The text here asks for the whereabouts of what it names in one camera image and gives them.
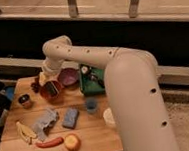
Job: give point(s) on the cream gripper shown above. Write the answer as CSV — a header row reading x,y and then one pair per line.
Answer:
x,y
50,67

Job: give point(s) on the black eraser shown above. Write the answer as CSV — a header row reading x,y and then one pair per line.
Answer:
x,y
50,88

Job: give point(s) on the red bowl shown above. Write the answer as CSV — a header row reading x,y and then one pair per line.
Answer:
x,y
46,95

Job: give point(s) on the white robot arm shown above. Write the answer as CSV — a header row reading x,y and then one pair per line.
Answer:
x,y
131,85

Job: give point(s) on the purple bowl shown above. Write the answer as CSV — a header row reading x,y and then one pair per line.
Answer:
x,y
68,76

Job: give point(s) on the dark grape bunch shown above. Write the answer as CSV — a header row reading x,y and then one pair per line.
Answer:
x,y
35,86

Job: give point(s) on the small brown cup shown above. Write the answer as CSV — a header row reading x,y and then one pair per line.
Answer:
x,y
25,101

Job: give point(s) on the blue object beside table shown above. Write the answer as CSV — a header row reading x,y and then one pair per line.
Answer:
x,y
9,92

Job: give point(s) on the crumpled grey cloth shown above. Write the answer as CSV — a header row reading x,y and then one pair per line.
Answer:
x,y
45,121

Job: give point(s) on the black tool in tray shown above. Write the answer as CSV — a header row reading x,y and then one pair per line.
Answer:
x,y
86,70

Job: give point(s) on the blue sponge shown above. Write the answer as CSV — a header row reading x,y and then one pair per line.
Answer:
x,y
70,118

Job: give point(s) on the green plastic tray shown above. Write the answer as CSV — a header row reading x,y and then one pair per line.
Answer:
x,y
89,87

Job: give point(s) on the blue translucent cup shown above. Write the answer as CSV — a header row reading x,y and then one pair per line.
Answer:
x,y
91,105

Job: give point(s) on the red sausage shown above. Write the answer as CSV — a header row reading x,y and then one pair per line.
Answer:
x,y
49,144

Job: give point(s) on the red yellow apple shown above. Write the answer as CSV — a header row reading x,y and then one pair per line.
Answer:
x,y
72,142

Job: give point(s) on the white round cup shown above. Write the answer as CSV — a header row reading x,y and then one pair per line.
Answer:
x,y
108,118

